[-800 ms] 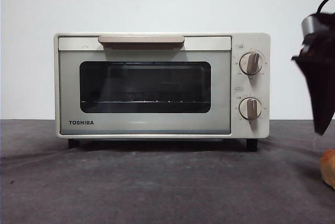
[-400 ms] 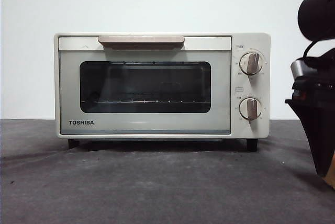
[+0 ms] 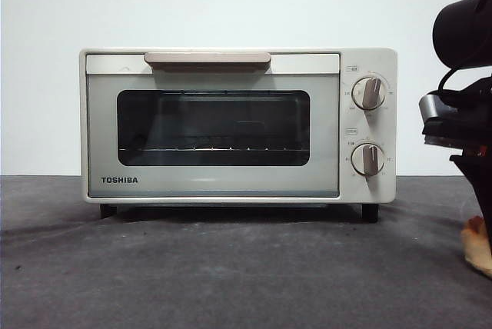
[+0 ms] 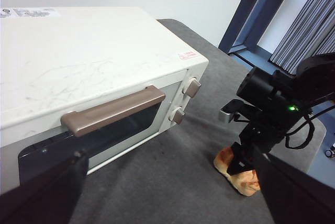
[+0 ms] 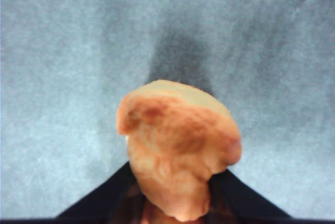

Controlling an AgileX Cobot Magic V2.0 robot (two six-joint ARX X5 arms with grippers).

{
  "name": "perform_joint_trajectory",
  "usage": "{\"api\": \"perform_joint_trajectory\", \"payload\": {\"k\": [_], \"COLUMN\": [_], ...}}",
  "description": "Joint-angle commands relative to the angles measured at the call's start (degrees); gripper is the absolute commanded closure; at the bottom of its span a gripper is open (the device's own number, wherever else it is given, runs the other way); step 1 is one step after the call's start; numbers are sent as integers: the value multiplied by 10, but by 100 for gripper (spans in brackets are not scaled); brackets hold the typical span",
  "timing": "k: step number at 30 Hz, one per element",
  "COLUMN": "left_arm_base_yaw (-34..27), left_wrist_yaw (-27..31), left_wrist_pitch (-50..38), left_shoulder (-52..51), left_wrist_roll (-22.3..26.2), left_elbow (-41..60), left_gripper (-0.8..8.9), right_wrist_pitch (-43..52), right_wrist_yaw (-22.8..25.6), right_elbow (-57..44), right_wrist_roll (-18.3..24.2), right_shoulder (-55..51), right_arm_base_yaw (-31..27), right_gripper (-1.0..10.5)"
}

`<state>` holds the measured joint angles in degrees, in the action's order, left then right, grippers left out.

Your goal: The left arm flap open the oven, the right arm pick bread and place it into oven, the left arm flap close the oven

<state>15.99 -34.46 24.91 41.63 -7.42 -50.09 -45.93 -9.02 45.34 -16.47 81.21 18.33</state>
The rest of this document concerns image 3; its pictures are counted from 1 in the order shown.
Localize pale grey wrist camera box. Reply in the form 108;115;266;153
417;91;449;121

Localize wire oven rack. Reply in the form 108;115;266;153
118;135;309;154

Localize timer knob with beige grip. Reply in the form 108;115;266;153
351;142;386;177

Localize temperature knob with beige grip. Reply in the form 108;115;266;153
351;76;387;111

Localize white Toshiba toaster oven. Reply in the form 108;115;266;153
78;47;399;224

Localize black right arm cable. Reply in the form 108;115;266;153
437;66;477;95

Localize golden brown bread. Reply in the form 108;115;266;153
460;215;492;279

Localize glass oven door with handle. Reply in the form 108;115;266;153
85;51;341;198

